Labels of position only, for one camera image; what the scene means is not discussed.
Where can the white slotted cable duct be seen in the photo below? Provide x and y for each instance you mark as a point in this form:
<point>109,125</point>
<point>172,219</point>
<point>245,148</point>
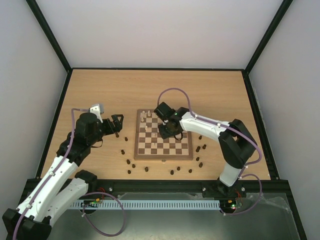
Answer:
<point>157,205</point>

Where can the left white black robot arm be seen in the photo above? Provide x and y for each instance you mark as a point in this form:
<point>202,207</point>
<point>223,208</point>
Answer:
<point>62,185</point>

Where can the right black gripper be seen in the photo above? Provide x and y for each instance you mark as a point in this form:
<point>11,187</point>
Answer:
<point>164,130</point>

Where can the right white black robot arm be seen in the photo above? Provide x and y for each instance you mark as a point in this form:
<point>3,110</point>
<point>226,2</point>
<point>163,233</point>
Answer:
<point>236,143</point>

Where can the wooden chess board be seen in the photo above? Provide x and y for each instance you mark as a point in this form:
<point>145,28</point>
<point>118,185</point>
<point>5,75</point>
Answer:
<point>151,145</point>

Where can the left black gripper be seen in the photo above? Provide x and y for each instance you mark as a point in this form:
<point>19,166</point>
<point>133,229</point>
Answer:
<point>118,126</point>

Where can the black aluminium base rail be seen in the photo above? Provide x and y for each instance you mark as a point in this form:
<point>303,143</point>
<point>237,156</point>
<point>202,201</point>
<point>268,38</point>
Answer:
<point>208,188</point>

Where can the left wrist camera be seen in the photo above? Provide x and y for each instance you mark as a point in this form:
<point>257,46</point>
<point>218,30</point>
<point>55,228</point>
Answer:
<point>98,109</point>

